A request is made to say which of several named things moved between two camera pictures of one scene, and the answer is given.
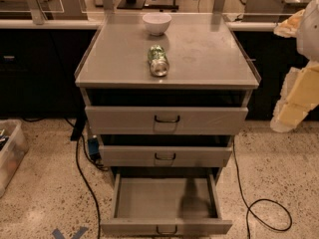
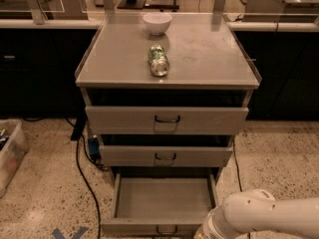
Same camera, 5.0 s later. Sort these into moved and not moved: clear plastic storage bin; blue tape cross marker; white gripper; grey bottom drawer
Moved: white gripper
Not moved: clear plastic storage bin; blue tape cross marker; grey bottom drawer
